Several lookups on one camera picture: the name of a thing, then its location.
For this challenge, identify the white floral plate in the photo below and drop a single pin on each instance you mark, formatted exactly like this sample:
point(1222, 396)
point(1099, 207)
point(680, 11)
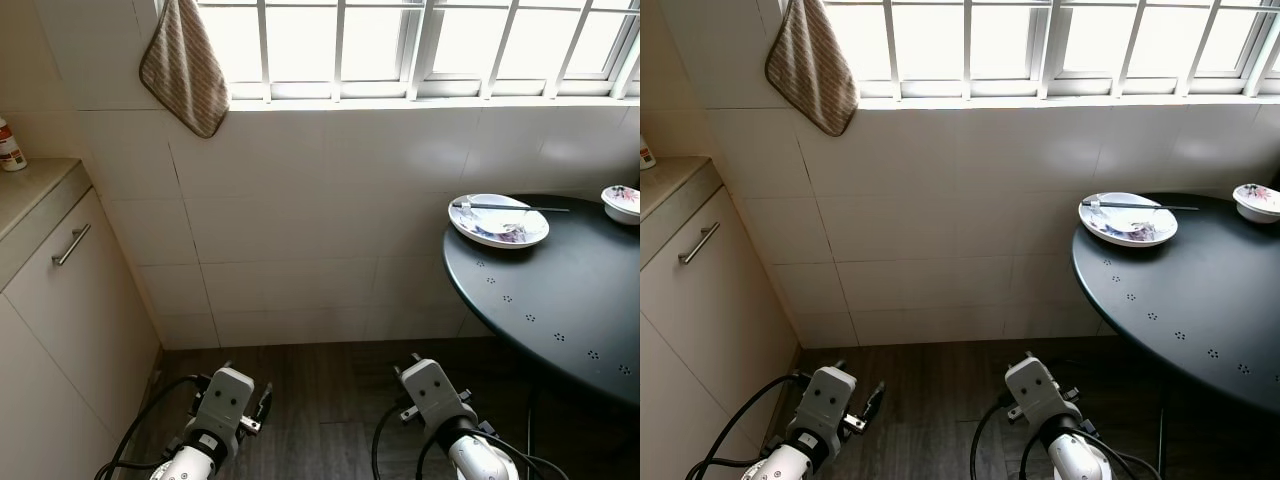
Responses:
point(1128, 226)
point(498, 228)

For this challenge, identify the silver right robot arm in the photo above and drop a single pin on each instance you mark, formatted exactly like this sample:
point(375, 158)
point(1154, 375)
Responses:
point(480, 465)
point(1080, 462)

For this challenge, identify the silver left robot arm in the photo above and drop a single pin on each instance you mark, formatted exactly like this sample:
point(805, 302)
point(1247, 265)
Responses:
point(780, 466)
point(185, 465)

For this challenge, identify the beige kitchen cabinet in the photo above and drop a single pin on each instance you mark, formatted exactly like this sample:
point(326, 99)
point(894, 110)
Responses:
point(700, 330)
point(70, 330)

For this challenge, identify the dark round table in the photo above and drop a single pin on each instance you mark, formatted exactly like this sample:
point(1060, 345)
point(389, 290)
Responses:
point(570, 290)
point(1200, 290)

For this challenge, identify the black chopsticks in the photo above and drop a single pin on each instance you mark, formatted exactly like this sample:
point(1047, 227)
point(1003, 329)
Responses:
point(1150, 206)
point(520, 207)

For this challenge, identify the small white floral bowl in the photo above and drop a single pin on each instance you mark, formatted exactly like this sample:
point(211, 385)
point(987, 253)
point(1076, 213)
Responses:
point(621, 203)
point(1258, 202)

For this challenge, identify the white bottle with red label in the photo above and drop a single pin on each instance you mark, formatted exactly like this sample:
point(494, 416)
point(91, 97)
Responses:
point(645, 153)
point(10, 148)

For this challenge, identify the brown striped hanging towel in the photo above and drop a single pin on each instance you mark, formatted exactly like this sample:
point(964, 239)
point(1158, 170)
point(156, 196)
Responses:
point(185, 65)
point(812, 65)

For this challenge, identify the white barred window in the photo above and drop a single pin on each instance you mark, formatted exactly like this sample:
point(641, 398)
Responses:
point(1045, 50)
point(420, 50)

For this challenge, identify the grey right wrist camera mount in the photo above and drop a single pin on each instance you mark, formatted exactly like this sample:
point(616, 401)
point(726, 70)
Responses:
point(435, 388)
point(1035, 388)

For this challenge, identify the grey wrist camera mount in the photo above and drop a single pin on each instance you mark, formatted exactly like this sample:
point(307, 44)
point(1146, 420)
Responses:
point(225, 400)
point(1035, 388)
point(830, 398)
point(435, 388)

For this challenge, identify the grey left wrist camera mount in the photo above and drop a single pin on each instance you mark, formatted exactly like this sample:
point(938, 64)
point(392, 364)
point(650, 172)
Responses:
point(830, 398)
point(225, 400)

